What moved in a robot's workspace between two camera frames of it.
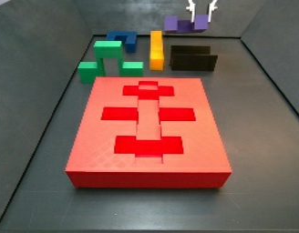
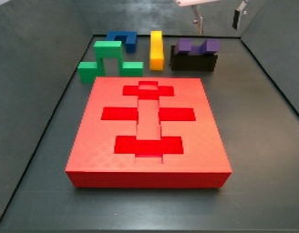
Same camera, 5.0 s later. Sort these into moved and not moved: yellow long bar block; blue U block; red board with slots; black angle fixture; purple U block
Moved: purple U block
Not moved: red board with slots; blue U block; yellow long bar block; black angle fixture
